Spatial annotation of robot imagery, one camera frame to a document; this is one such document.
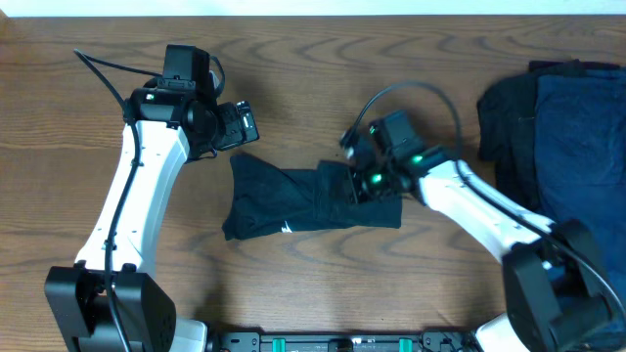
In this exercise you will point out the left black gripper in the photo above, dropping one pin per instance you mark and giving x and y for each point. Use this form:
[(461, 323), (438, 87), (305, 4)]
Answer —
[(236, 134)]

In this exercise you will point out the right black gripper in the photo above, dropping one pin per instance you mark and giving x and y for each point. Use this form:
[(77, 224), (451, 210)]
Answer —
[(357, 192)]

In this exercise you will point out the dark teal t-shirt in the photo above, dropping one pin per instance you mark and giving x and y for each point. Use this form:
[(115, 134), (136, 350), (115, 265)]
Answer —
[(269, 200)]

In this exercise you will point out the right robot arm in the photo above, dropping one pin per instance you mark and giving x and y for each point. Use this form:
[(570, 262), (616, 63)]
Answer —
[(558, 298)]

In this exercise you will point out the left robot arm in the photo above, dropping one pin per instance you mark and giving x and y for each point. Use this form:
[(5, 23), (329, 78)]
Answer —
[(108, 300)]

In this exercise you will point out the black garment in pile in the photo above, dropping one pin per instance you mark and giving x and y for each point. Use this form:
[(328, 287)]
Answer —
[(506, 116)]

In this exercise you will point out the blue garment in pile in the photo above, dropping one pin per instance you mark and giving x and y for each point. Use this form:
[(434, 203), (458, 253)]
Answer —
[(579, 154)]

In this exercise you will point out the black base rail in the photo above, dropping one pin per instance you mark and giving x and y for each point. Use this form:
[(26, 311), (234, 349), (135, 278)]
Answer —
[(342, 343)]

